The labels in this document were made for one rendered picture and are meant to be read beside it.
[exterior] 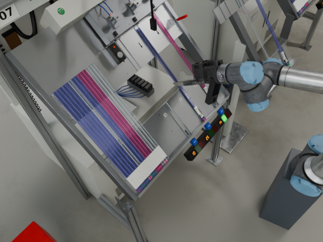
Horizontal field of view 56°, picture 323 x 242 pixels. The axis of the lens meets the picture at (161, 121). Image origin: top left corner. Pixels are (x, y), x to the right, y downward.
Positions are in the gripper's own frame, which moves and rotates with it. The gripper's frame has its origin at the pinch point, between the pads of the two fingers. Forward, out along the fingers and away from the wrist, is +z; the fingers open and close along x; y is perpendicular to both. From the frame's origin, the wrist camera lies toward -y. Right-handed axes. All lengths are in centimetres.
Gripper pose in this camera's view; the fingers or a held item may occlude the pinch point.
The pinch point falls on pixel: (186, 80)
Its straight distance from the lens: 129.2
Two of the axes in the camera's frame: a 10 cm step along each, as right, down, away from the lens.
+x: -7.6, 3.3, -5.6
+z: -6.2, -0.9, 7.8
